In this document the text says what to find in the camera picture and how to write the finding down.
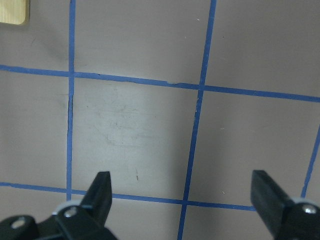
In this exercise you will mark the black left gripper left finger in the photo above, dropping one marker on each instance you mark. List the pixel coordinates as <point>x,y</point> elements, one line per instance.
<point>71,221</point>

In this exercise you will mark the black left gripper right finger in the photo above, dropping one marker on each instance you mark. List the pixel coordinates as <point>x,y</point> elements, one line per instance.
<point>285,217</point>

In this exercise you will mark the wooden mug tree stand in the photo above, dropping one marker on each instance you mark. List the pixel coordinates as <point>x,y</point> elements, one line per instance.
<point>14,12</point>

